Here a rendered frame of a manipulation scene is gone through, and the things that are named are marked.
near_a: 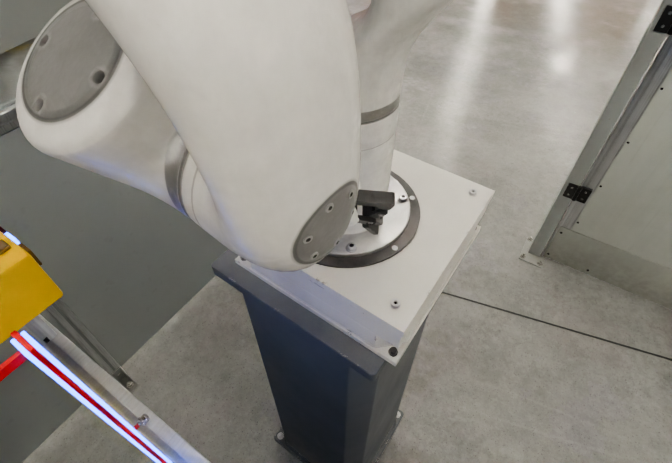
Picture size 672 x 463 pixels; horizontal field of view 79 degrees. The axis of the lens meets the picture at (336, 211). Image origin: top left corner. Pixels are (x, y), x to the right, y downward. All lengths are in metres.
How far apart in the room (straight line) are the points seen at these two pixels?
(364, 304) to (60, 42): 0.40
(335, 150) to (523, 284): 1.79
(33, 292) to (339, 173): 0.52
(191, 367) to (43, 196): 0.81
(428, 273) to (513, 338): 1.24
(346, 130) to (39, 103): 0.13
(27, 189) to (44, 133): 0.95
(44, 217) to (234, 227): 1.06
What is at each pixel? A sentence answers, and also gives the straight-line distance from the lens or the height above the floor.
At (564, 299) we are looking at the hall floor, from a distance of 1.95.
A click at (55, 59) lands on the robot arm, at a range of 0.23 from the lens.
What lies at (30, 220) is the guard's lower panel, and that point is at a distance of 1.20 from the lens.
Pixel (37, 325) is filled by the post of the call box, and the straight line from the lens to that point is 0.77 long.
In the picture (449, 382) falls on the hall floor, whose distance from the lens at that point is 1.61.
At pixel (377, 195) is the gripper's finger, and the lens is 0.37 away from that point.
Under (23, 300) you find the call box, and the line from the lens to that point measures 0.64.
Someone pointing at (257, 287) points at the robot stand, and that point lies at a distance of 0.64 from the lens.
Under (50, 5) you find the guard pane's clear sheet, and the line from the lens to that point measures 1.10.
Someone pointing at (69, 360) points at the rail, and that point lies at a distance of 0.78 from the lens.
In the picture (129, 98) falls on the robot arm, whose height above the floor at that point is 1.37.
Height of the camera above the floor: 1.46
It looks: 46 degrees down
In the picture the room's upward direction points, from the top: straight up
